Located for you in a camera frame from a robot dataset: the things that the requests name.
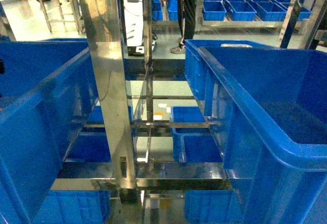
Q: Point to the white robot base unit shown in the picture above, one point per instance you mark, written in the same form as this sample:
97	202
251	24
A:
133	15

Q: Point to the person's dark trouser legs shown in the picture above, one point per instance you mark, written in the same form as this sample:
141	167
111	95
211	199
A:
186	11

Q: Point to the upper right blue bin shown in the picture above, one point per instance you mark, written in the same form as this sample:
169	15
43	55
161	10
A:
266	109

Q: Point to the blue bin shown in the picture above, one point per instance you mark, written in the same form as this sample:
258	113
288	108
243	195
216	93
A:
266	109
75	207
212	206
48	91

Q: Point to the lower right blue bin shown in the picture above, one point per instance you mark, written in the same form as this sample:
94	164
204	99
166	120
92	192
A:
212	206

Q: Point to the upper left blue bin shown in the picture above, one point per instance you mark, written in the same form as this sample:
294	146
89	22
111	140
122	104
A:
48	91

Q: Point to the stainless steel rack upright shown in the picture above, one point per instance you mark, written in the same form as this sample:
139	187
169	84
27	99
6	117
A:
103	32

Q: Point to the lower left blue bin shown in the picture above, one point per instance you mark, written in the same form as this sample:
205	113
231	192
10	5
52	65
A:
75	207

